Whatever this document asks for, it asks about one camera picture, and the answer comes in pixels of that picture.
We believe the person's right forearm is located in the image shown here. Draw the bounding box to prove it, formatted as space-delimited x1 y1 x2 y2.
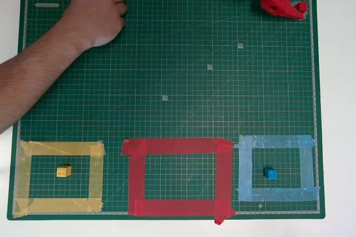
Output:
0 21 91 135

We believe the blue cube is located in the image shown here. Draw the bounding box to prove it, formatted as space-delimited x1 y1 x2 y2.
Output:
263 166 278 180

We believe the blue tape square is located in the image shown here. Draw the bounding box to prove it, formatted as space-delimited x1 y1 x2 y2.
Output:
233 134 321 202

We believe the red tape square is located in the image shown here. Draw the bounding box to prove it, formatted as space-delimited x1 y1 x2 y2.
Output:
121 136 236 226

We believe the yellow cube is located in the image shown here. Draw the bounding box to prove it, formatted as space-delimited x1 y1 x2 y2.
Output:
56 165 72 178

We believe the yellow tape square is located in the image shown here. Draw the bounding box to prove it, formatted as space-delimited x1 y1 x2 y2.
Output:
12 140 106 219

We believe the person's right hand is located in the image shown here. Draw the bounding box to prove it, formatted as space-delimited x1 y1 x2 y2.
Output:
60 0 128 54

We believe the green cutting mat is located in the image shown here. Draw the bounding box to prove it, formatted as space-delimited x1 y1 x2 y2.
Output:
7 0 326 221

